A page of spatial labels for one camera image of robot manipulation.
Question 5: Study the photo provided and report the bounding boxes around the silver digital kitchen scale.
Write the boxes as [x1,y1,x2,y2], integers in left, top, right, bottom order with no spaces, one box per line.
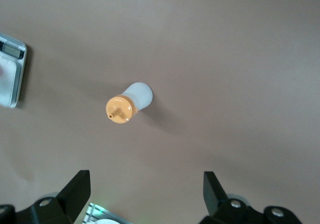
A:
[0,31,27,109]

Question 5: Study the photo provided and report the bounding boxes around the translucent sauce bottle orange cap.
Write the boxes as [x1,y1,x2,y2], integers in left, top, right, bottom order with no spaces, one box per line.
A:
[105,81,154,125]

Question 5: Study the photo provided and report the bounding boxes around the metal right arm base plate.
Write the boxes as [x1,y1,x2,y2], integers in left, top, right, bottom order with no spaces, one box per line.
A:
[83,203,121,224]

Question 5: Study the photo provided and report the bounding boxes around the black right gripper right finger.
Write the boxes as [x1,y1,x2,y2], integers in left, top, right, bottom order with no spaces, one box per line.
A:
[199,171,304,224]

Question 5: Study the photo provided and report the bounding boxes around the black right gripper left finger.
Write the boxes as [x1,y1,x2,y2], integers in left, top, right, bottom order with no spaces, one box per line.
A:
[0,169,91,224]

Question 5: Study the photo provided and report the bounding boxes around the brown table cover sheet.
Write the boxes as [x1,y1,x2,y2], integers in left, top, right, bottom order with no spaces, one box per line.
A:
[0,0,320,224]

